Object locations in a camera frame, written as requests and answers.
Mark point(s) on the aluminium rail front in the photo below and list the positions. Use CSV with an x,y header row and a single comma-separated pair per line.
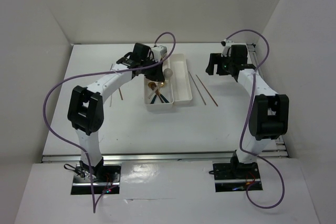
x,y
143,157

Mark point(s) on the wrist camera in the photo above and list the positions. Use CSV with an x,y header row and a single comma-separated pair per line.
x,y
159,52
226,43

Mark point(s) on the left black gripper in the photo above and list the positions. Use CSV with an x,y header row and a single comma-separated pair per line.
x,y
158,75

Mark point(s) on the silver metal chopstick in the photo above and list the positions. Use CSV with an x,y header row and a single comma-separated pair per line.
x,y
198,90

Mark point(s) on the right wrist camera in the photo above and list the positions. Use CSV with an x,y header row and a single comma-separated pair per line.
x,y
226,43

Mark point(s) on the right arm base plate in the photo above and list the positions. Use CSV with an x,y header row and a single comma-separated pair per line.
x,y
229,180

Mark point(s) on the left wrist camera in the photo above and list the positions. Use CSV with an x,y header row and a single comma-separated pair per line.
x,y
159,52

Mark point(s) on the gold spoon green handle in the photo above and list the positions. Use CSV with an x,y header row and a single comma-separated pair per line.
x,y
160,85
155,92

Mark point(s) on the large white divided tray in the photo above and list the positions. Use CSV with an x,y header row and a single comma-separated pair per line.
x,y
166,91

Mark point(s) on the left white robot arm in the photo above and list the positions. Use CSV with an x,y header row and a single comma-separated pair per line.
x,y
86,104

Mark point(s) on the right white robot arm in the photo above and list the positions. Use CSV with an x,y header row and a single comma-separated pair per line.
x,y
239,53

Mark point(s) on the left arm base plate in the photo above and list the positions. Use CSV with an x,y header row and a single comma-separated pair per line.
x,y
108,181

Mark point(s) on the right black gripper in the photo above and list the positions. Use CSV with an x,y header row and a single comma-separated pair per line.
x,y
217,59

